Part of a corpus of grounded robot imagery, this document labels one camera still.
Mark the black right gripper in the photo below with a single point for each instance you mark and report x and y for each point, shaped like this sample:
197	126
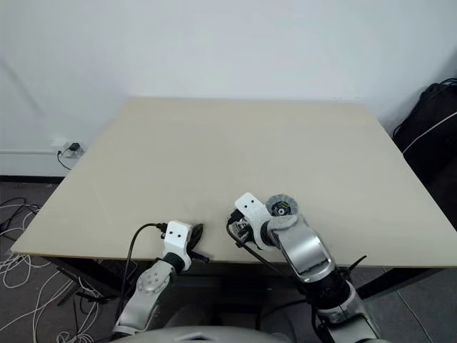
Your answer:
244	228

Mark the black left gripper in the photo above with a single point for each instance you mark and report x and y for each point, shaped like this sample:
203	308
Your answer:
200	256

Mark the round silver circuit disc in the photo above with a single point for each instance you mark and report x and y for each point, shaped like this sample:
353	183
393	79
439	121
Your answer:
282	206

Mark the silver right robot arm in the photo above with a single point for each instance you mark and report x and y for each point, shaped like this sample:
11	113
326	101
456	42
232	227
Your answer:
303	250

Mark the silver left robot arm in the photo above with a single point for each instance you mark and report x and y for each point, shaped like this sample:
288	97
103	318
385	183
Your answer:
153	282

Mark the grey rounded shell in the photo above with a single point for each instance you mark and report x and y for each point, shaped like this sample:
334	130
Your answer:
214	334

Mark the black power adapter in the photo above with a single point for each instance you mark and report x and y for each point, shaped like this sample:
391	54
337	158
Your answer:
74	147

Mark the black bag with white stripe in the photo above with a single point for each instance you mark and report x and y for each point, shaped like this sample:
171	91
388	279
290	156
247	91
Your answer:
428	143

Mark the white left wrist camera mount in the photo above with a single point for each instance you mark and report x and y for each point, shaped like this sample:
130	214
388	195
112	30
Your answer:
176	234

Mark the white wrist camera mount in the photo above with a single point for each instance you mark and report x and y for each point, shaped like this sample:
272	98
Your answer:
250	207
176	234

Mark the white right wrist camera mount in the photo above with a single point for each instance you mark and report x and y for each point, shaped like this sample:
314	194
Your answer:
250	207

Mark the black table frame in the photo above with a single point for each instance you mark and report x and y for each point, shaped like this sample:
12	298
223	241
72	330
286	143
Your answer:
221	278

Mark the white wall socket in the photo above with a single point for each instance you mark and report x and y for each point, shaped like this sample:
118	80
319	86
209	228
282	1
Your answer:
61	143

